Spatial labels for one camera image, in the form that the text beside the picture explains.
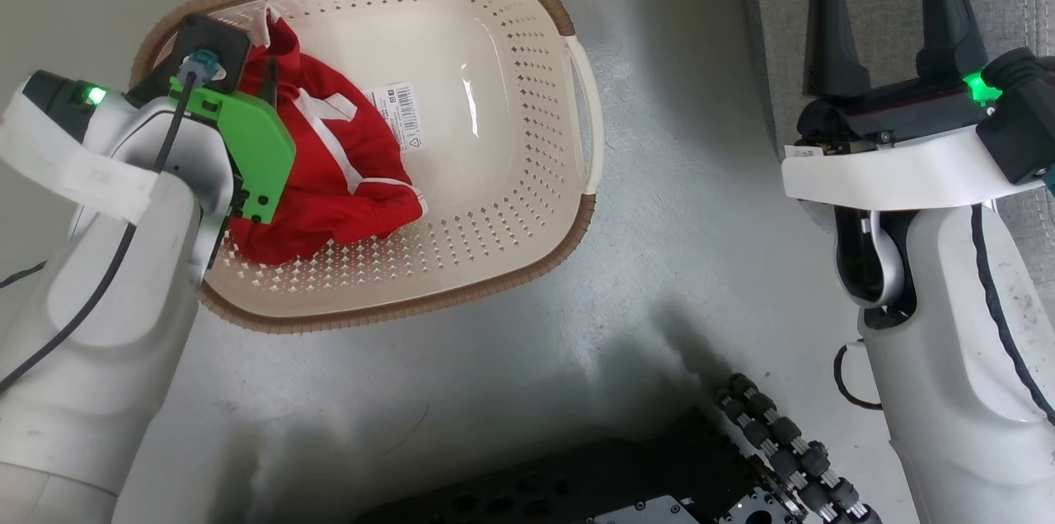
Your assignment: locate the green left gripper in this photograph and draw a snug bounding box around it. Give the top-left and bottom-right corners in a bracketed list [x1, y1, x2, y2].
[168, 77, 298, 227]

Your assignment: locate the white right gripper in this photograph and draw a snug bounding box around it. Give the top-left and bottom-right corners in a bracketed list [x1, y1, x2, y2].
[781, 0, 1049, 213]

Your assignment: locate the red and white garment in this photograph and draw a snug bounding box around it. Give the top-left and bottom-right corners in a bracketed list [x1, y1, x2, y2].
[221, 12, 429, 267]

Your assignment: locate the white barcode label sticker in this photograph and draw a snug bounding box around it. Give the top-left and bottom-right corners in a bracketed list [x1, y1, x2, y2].
[366, 82, 426, 152]

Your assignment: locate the white tape band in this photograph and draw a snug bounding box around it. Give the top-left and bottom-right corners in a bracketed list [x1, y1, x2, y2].
[0, 94, 159, 225]

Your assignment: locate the cream perforated laundry basket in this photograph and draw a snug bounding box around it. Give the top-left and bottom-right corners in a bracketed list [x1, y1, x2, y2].
[128, 0, 607, 335]

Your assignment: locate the black roller omni wheel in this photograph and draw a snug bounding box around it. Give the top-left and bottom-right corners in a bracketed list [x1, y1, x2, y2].
[714, 373, 884, 524]

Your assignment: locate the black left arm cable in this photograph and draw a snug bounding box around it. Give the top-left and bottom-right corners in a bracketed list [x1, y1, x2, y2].
[0, 71, 201, 395]

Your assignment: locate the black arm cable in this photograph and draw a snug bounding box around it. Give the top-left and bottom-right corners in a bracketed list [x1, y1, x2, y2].
[970, 203, 1055, 428]
[0, 71, 201, 395]

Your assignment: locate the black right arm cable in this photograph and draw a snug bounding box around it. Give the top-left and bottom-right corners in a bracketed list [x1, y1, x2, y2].
[970, 203, 1055, 428]

